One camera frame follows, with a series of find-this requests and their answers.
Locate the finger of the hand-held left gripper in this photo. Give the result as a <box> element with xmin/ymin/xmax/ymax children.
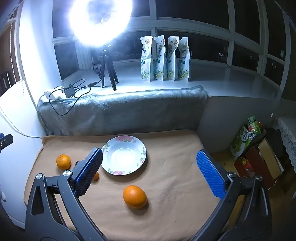
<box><xmin>0</xmin><ymin>133</ymin><xmax>14</xmax><ymax>152</ymax></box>

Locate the brown cardboard box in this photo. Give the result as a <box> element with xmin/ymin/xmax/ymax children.
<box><xmin>233</xmin><ymin>132</ymin><xmax>285</xmax><ymax>190</ymax></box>

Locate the grey plush blanket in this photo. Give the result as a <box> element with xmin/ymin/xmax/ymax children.
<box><xmin>38</xmin><ymin>85</ymin><xmax>208</xmax><ymax>137</ymax></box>

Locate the black tripod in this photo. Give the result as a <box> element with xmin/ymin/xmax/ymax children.
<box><xmin>98</xmin><ymin>44</ymin><xmax>119</xmax><ymax>91</ymax></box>

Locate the tan blanket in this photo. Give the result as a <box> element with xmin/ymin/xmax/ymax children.
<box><xmin>23</xmin><ymin>130</ymin><xmax>228</xmax><ymax>241</ymax></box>

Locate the green snack packet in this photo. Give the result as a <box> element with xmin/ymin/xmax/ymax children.
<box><xmin>247</xmin><ymin>116</ymin><xmax>262</xmax><ymax>141</ymax></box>

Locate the dark wooden shelf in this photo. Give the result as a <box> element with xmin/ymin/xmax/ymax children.
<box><xmin>0</xmin><ymin>19</ymin><xmax>20</xmax><ymax>95</ymax></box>

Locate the white window frame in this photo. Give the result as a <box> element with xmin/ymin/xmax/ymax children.
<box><xmin>52</xmin><ymin>0</ymin><xmax>294</xmax><ymax>79</ymax></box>

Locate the ring light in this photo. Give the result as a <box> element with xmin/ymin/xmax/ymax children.
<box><xmin>68</xmin><ymin>0</ymin><xmax>133</xmax><ymax>48</ymax></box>

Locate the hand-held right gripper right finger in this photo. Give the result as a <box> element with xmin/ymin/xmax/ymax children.
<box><xmin>196</xmin><ymin>149</ymin><xmax>273</xmax><ymax>241</ymax></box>

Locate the black cable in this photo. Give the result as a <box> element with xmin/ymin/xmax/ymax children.
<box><xmin>38</xmin><ymin>64</ymin><xmax>104</xmax><ymax>116</ymax></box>

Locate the large orange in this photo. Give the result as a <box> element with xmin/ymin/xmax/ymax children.
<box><xmin>123</xmin><ymin>185</ymin><xmax>148</xmax><ymax>209</ymax></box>

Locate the floral white plate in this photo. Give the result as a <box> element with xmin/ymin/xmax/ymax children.
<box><xmin>101</xmin><ymin>136</ymin><xmax>147</xmax><ymax>175</ymax></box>

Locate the white windowsill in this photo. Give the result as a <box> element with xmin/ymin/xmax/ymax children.
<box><xmin>61</xmin><ymin>59</ymin><xmax>281</xmax><ymax>100</ymax></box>

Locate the white lace cloth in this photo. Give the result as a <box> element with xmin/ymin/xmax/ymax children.
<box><xmin>276</xmin><ymin>116</ymin><xmax>296</xmax><ymax>173</ymax></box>

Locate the white power strip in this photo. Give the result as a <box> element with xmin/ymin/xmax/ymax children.
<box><xmin>44</xmin><ymin>86</ymin><xmax>66</xmax><ymax>102</ymax></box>

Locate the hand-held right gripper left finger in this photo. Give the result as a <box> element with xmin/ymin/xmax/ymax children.
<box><xmin>25</xmin><ymin>147</ymin><xmax>109</xmax><ymax>241</ymax></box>

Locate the white cable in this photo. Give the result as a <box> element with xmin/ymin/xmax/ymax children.
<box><xmin>0</xmin><ymin>104</ymin><xmax>43</xmax><ymax>139</ymax></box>

